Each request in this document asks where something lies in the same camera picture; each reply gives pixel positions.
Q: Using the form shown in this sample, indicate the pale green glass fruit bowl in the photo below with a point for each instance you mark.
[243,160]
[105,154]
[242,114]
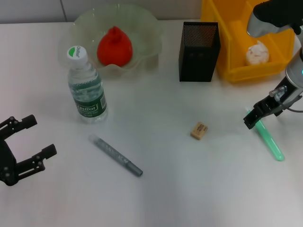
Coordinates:
[146,40]

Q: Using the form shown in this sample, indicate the grey glitter pen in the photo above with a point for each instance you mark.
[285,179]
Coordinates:
[116,156]

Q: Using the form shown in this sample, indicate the small tan eraser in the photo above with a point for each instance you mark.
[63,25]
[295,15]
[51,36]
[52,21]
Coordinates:
[199,130]

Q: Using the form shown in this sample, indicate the red-orange fruit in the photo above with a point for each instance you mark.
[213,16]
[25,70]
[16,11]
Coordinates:
[114,48]

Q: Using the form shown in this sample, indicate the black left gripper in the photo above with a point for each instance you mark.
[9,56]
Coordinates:
[8,165]

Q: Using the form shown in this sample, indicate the white paper ball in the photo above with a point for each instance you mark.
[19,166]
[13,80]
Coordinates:
[257,54]

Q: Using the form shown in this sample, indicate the clear green-label water bottle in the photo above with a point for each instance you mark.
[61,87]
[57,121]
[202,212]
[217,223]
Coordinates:
[90,94]

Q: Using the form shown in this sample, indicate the mint green pen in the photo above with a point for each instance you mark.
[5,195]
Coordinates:
[270,144]

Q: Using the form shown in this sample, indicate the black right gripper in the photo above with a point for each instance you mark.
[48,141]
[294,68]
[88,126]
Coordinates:
[274,106]

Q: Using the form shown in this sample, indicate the black mesh pen holder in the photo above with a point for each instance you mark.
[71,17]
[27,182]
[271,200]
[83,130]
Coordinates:
[198,63]

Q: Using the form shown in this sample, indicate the black grey right wrist camera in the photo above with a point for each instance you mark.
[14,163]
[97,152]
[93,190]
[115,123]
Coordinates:
[270,14]

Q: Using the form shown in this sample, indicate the yellow plastic bin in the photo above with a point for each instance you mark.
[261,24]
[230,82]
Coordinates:
[236,59]

